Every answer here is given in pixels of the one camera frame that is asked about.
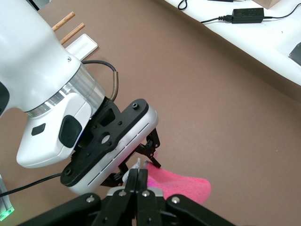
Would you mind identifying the black power adapter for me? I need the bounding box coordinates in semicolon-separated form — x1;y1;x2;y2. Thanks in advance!
231;8;264;24

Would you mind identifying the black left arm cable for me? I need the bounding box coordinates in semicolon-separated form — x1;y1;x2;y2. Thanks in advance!
81;60;120;102

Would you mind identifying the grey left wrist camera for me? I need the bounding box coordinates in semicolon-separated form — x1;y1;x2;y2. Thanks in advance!
60;98;159;195

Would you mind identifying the grey metal plate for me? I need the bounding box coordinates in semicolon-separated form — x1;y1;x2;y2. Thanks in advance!
288;42;301;65

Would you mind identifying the wooden chopsticks pair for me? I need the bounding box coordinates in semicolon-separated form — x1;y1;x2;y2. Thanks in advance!
51;11;76;32
60;23;86;45

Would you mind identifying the black camera cable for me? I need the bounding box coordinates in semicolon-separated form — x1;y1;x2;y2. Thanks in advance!
0;173;62;198

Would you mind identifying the brown cardboard box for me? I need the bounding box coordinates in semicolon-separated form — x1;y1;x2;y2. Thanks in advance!
255;0;281;9

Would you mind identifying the white rack base tray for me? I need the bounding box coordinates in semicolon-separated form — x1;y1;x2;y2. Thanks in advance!
64;33;98;61

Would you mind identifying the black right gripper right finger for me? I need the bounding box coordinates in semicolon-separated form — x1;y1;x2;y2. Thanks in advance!
138;169;236;226

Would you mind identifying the black adapter output cable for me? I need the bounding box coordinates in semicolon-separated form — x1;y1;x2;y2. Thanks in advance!
263;4;301;20

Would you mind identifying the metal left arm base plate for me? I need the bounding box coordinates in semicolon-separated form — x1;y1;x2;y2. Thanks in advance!
0;175;16;219

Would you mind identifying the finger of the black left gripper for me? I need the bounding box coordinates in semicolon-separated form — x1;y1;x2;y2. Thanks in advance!
101;162;130;189
138;128;162;169

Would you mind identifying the black adapter input cable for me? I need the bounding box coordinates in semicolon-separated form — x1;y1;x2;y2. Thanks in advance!
200;14;233;24

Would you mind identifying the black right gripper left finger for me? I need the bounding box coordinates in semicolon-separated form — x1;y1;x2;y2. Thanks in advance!
14;169;140;226

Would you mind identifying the pink and grey towel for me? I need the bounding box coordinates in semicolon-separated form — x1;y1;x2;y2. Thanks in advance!
123;157;212;205

